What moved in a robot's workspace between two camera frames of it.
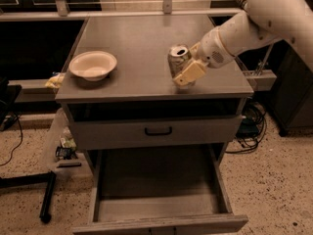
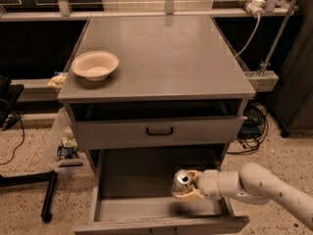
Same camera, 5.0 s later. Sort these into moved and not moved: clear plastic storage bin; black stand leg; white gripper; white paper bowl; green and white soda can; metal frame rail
Moved: green and white soda can; white gripper
Not moved: clear plastic storage bin; black stand leg; metal frame rail; white paper bowl
